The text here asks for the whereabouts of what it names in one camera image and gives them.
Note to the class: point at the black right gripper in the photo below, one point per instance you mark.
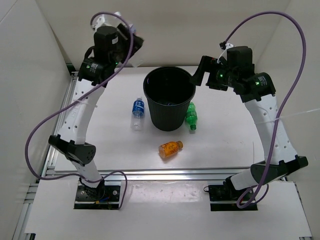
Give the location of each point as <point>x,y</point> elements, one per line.
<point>206,65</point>

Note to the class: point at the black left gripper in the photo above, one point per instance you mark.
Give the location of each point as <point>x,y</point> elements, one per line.
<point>138,42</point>

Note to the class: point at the clear bottle white orange label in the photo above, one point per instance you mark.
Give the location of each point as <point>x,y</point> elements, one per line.
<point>125,45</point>

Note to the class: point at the green plastic bottle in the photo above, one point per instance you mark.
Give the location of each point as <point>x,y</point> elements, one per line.
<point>191,117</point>

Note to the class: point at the clear bottle blue label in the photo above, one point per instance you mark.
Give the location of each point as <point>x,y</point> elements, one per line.
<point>138,114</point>

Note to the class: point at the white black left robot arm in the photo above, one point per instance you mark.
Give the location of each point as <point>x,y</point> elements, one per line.
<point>71,138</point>

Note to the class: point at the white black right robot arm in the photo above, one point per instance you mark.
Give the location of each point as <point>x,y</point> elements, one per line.
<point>258,94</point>

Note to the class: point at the black ribbed plastic bin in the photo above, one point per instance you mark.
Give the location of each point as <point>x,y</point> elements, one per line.
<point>168,92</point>

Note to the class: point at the orange juice bottle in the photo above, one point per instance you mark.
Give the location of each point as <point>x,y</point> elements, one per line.
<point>170,148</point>

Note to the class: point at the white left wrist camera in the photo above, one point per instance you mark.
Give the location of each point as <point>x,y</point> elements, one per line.
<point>99,22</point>

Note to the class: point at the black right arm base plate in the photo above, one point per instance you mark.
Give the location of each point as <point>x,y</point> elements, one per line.
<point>224,199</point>

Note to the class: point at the aluminium table frame rail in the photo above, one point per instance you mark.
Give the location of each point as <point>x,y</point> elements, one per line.
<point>165,199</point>

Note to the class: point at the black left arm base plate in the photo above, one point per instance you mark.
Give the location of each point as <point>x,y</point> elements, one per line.
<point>105,197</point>

